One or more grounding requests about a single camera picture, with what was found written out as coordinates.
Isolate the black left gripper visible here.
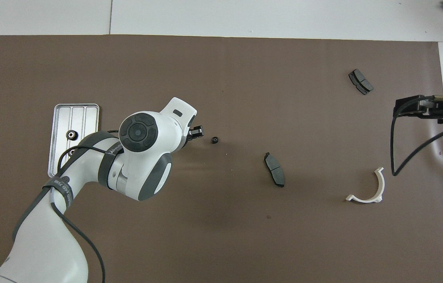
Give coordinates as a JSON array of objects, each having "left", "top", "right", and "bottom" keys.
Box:
[{"left": 185, "top": 125, "right": 205, "bottom": 143}]

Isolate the silver ribbed metal tray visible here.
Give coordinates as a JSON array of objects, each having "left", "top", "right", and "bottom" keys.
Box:
[{"left": 48, "top": 103, "right": 100, "bottom": 178}]

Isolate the dark stacked brake pad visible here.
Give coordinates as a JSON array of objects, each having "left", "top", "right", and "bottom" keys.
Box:
[{"left": 348, "top": 69, "right": 374, "bottom": 96}]

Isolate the brown paper table mat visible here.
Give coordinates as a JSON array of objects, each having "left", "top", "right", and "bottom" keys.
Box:
[{"left": 0, "top": 35, "right": 443, "bottom": 283}]

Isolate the grey single brake pad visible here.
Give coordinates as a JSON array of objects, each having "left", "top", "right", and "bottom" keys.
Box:
[{"left": 264, "top": 152, "right": 286, "bottom": 188}]

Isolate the white semicircular plastic clamp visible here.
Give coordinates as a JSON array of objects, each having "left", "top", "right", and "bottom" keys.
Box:
[{"left": 345, "top": 167, "right": 385, "bottom": 204}]

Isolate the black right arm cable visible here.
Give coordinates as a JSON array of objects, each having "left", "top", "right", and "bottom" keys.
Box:
[{"left": 390, "top": 96, "right": 443, "bottom": 177}]

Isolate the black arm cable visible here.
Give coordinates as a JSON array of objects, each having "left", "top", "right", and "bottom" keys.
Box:
[
  {"left": 390, "top": 96, "right": 443, "bottom": 177},
  {"left": 51, "top": 130, "right": 122, "bottom": 283}
]

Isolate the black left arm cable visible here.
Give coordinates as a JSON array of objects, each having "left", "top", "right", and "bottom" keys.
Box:
[{"left": 51, "top": 130, "right": 122, "bottom": 283}]

